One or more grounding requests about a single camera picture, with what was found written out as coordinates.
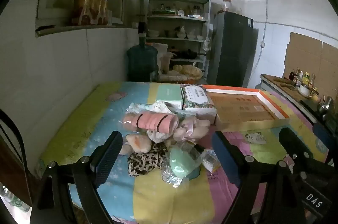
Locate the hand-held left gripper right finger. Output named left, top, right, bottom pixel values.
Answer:
left=212, top=130, right=304, bottom=224

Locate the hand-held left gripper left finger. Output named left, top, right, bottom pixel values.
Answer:
left=30, top=131, right=123, bottom=224

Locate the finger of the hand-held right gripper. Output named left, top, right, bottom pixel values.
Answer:
left=279, top=128, right=313, bottom=161
left=314, top=124, right=336, bottom=154

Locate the peach plush toy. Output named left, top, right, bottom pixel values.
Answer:
left=119, top=134, right=152, bottom=156

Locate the leopard print cloth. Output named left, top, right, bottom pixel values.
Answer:
left=127, top=143, right=169, bottom=177

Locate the mint green sponge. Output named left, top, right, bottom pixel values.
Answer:
left=161, top=142, right=204, bottom=187

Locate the orange-rimmed cardboard tray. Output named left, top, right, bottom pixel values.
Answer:
left=202, top=85, right=290, bottom=132

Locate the white patterned cloth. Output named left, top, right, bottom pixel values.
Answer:
left=147, top=129, right=172, bottom=142

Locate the pink cloth bundle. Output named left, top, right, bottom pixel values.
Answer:
left=124, top=112, right=180, bottom=133

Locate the small white packet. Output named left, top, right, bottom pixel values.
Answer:
left=202, top=149, right=222, bottom=172

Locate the metal jug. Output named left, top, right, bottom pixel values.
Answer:
left=318, top=96, right=333, bottom=113

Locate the colourful cartoon printed blanket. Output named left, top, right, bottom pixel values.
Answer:
left=34, top=81, right=333, bottom=224

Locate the white bowl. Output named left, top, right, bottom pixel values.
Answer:
left=298, top=85, right=312, bottom=96

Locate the floral tissue box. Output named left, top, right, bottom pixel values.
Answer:
left=181, top=84, right=217, bottom=121

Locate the group of condiment bottles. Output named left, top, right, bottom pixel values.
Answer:
left=289, top=68, right=317, bottom=88

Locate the kitchen counter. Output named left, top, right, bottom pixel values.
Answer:
left=260, top=73, right=338, bottom=132

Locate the mint green tissue box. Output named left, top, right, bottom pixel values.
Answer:
left=155, top=83, right=184, bottom=109

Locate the dark grey refrigerator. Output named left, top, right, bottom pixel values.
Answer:
left=207, top=11, right=258, bottom=88

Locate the black frying pan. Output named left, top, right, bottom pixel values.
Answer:
left=172, top=49, right=205, bottom=59

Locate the white plastic bucket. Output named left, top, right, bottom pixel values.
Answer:
left=158, top=52, right=173, bottom=74

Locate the large blue water jug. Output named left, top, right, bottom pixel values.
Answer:
left=126, top=37, right=159, bottom=82

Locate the white metal shelf rack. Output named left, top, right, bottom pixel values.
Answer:
left=146, top=0, right=212, bottom=79

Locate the cardboard sheet on wall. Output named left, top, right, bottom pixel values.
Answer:
left=284, top=32, right=338, bottom=100

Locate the black cable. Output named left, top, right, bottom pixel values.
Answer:
left=0, top=109, right=31, bottom=177

